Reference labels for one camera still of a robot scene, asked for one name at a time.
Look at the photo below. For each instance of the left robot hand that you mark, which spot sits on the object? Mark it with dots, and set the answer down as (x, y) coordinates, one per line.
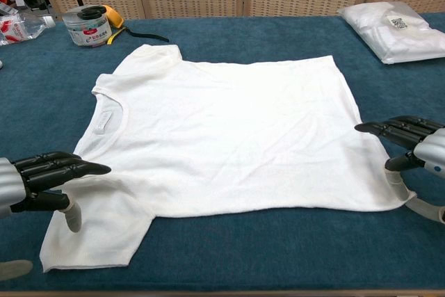
(41, 172)

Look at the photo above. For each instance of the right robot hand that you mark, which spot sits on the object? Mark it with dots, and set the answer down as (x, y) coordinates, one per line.
(429, 152)

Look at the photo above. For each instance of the white t-shirt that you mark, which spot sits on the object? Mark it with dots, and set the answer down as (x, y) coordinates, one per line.
(222, 126)

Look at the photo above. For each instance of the bagged folded white garment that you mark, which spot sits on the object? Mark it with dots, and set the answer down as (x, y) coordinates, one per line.
(389, 36)

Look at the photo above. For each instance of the clear plastic water bottle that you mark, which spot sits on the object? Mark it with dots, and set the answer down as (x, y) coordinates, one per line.
(28, 27)

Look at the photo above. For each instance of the clear round plastic tub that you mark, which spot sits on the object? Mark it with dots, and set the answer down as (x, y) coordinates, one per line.
(88, 32)

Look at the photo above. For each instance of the blue carpet table cover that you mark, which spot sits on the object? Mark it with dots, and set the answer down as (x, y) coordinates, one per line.
(243, 251)

